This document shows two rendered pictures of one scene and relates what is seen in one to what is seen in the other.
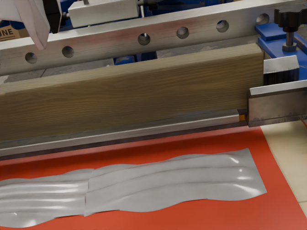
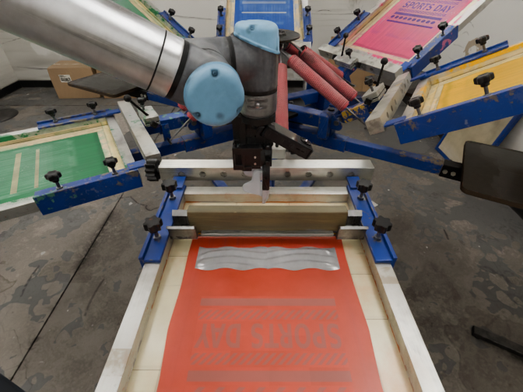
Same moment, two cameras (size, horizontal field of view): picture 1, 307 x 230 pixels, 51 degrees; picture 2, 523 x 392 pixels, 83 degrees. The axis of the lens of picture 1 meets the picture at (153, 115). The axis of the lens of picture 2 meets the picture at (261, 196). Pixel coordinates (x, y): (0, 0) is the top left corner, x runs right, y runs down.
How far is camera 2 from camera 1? 0.44 m
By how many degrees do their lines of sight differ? 8
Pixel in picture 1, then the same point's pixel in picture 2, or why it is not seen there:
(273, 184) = (342, 265)
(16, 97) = (241, 215)
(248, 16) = (344, 172)
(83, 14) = not seen: hidden behind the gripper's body
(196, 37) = (315, 177)
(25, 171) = (233, 243)
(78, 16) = not seen: hidden behind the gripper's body
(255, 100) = (341, 230)
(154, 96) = (300, 222)
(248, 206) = (332, 273)
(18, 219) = (240, 266)
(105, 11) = not seen: hidden behind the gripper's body
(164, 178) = (300, 257)
